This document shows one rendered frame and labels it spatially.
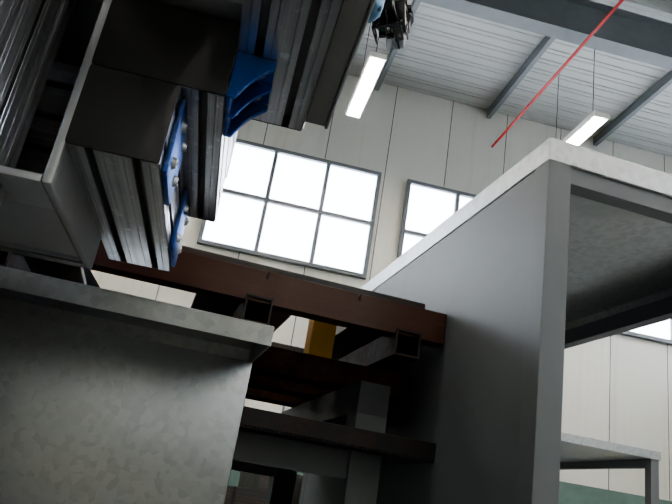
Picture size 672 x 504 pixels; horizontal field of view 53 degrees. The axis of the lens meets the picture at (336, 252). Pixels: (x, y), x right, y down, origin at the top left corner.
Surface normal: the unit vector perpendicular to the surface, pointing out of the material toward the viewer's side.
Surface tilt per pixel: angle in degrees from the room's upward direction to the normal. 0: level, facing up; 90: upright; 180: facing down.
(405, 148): 90
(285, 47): 180
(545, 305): 90
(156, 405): 90
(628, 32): 90
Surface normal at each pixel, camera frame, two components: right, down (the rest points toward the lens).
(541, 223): -0.95, -0.24
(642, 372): 0.19, -0.32
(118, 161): -0.15, 0.92
